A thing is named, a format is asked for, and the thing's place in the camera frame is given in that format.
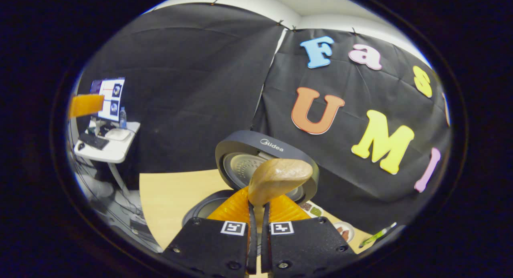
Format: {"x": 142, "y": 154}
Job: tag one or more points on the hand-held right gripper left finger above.
{"x": 252, "y": 246}

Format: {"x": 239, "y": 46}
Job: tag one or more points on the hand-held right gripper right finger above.
{"x": 265, "y": 246}

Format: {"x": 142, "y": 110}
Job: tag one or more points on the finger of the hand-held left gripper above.
{"x": 86, "y": 105}

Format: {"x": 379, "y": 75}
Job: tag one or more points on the wooden spoon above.
{"x": 276, "y": 178}

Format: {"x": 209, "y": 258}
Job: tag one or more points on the dark grey rice cooker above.
{"x": 248, "y": 142}

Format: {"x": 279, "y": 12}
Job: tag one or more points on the computer monitor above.
{"x": 114, "y": 97}

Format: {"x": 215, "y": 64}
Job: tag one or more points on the black keyboard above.
{"x": 94, "y": 141}

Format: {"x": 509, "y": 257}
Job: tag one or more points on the clear water bottle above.
{"x": 123, "y": 119}

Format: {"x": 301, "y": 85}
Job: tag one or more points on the black computer mouse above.
{"x": 81, "y": 146}

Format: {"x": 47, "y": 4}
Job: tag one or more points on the white flat pad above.
{"x": 118, "y": 134}

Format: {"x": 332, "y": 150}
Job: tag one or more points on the white side table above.
{"x": 116, "y": 152}

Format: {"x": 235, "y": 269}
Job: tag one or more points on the white divided grain dish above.
{"x": 314, "y": 211}

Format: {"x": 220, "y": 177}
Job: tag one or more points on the white round plate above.
{"x": 348, "y": 233}

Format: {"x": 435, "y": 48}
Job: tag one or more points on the black backdrop cloth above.
{"x": 180, "y": 89}

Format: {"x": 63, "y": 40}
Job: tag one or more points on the green drink bottle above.
{"x": 374, "y": 238}

